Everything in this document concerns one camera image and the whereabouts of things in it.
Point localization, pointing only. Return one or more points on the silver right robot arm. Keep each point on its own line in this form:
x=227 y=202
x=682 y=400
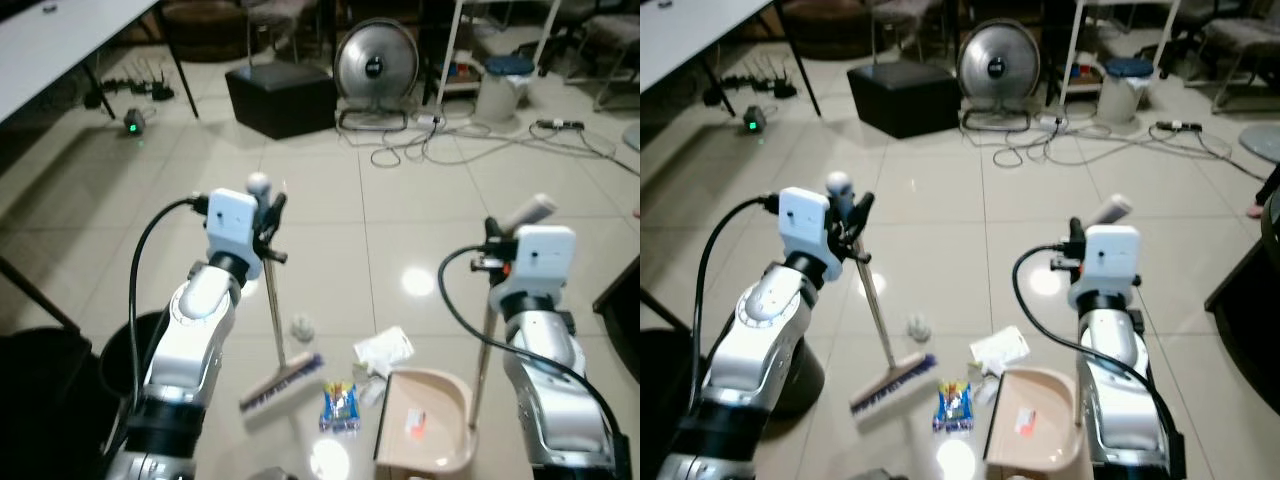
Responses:
x=1115 y=370
x=545 y=370

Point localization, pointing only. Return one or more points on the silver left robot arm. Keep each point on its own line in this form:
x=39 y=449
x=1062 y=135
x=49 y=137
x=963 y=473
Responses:
x=185 y=335
x=752 y=335

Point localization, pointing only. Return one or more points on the grey round floor disc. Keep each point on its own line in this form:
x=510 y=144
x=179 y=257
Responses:
x=1262 y=143

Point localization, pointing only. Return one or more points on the crumpled white paper ball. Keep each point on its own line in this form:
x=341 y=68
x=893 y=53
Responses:
x=301 y=326
x=917 y=326

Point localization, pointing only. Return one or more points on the black cube ottoman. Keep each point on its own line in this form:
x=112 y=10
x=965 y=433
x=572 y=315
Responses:
x=280 y=100
x=903 y=98

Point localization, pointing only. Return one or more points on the white plastic packaging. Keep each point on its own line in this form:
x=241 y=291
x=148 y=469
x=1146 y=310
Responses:
x=383 y=350
x=998 y=350

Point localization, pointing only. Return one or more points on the black power strip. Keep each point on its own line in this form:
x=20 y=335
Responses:
x=1178 y=126
x=560 y=126

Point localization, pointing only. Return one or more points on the small device with green light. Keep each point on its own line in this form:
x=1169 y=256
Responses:
x=134 y=123
x=755 y=122

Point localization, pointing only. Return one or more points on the dark low furniture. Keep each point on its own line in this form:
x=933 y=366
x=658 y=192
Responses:
x=622 y=315
x=1250 y=310

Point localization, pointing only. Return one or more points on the black round waste bin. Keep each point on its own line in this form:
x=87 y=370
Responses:
x=800 y=375
x=125 y=355

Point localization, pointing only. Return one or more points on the white bin with blue lid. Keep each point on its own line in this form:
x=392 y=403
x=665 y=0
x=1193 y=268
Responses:
x=1125 y=92
x=505 y=90

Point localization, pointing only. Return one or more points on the black router with antennas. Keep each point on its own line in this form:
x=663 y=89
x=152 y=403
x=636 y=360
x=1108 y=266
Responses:
x=155 y=90
x=775 y=88

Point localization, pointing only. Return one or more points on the small orange scrap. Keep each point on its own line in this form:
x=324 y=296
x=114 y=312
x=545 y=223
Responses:
x=1026 y=423
x=415 y=426

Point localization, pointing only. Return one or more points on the round silver fan heater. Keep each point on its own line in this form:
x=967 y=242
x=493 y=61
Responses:
x=998 y=65
x=376 y=65

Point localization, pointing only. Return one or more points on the colourful blue snack wrapper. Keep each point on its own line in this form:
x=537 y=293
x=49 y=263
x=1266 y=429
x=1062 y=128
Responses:
x=953 y=406
x=340 y=406

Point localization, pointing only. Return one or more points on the white metal rack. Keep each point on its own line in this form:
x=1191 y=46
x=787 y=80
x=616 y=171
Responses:
x=1070 y=50
x=452 y=50

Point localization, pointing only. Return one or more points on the brown round ottoman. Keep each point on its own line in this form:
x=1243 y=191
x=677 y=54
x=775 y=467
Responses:
x=205 y=25
x=825 y=22

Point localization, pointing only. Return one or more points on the grey cushioned chair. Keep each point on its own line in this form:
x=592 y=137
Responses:
x=905 y=12
x=285 y=15

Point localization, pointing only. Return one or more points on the white table with black legs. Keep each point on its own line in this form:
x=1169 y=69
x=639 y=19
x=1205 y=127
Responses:
x=690 y=35
x=50 y=45

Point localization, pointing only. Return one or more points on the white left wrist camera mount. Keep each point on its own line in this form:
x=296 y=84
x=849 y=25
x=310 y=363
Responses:
x=803 y=228
x=232 y=228

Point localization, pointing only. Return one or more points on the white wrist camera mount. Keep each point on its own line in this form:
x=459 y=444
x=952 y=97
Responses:
x=545 y=258
x=1112 y=258
x=803 y=228
x=232 y=228

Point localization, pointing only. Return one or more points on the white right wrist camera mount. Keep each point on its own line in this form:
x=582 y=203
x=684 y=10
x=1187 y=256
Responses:
x=545 y=258
x=1112 y=258

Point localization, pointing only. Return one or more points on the grey metal-frame chair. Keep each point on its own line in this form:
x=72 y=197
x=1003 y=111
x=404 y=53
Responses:
x=610 y=40
x=1240 y=40

